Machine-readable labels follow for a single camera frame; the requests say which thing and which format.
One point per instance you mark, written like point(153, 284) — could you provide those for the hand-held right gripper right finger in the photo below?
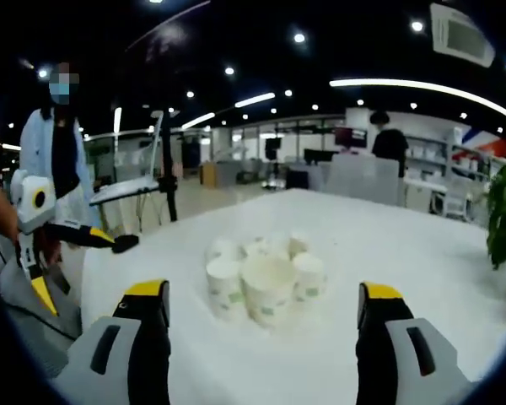
point(375, 358)

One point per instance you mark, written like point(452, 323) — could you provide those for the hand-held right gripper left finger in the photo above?
point(147, 358)

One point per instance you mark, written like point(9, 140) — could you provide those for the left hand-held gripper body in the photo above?
point(27, 211)

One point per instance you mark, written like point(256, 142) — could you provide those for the cluster of white paper cups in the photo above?
point(267, 287)

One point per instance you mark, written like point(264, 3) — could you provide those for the white tilted stand table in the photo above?
point(122, 190)

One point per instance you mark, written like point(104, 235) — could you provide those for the brown wooden cabinet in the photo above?
point(208, 174)

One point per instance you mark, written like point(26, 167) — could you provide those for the short ceiling light bar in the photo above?
point(255, 100)
point(198, 120)

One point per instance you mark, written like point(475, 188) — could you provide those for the translucent white chair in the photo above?
point(362, 177)

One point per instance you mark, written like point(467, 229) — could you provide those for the black office chair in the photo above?
point(297, 179)

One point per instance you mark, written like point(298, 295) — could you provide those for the green potted plant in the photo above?
point(504, 211)

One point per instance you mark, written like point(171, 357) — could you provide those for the white storage shelf rack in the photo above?
point(468, 164)

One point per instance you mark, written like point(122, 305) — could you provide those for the long curved ceiling light strip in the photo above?
point(405, 83)

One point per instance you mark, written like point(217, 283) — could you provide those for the group of round ceiling lights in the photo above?
point(299, 38)

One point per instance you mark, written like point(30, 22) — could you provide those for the ceiling air conditioner unit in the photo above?
point(461, 36)

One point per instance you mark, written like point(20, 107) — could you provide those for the dark wall monitor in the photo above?
point(351, 137)

